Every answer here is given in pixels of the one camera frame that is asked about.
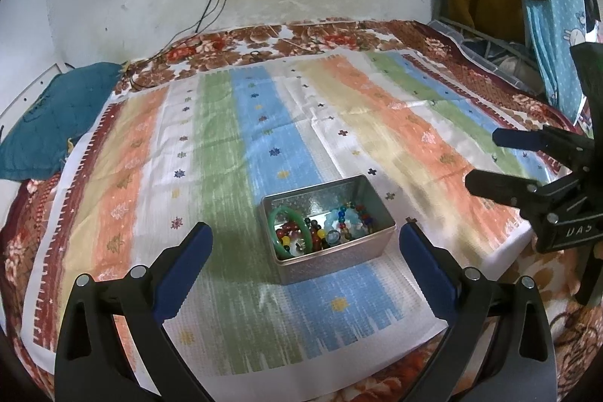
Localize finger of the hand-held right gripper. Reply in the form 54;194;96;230
464;169;581;219
492;125;595;166

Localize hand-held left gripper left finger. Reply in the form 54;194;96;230
54;222;214;402

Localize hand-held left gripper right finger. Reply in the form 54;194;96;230
398;222;559;402

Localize multicolour glass bead bracelet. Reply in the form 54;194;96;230
337;203;378;239

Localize silver tin box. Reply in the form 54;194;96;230
260;174;396;286

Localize green jade bangle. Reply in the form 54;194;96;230
269;206;315;260

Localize red bead bracelet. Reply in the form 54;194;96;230
275;224;303;243

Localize light blue bead bracelet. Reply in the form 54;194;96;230
323;208;355;233

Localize yellow and dark bead bracelet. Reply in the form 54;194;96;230
301;217;331;253

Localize blue dotted printed cloth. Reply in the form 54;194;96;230
515;0;591;126

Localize striped patterned cloth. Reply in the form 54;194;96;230
23;49;562;380

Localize teal quilted cushion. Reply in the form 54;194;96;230
0;62;125;182

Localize white perforated board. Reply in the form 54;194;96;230
0;63;72;121

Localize grey metal rack frame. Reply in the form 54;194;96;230
426;18;549;94

